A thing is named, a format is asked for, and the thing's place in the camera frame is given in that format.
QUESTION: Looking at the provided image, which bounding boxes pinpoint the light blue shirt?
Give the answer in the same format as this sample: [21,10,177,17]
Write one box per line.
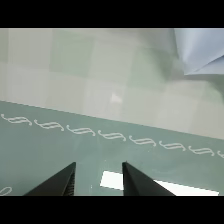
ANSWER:
[173,28,224,76]

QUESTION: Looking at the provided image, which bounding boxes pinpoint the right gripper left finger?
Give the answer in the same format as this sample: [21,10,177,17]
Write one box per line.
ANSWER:
[24,161,77,197]

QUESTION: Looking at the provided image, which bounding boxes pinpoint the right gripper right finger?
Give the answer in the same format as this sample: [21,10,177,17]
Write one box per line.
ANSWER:
[121,161,177,197]

